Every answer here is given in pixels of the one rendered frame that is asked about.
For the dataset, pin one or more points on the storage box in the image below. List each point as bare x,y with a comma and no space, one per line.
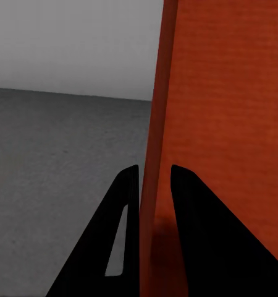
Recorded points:
214,112

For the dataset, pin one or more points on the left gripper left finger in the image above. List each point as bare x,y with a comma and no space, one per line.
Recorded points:
83,273

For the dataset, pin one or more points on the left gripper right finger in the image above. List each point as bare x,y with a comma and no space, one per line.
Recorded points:
221,256

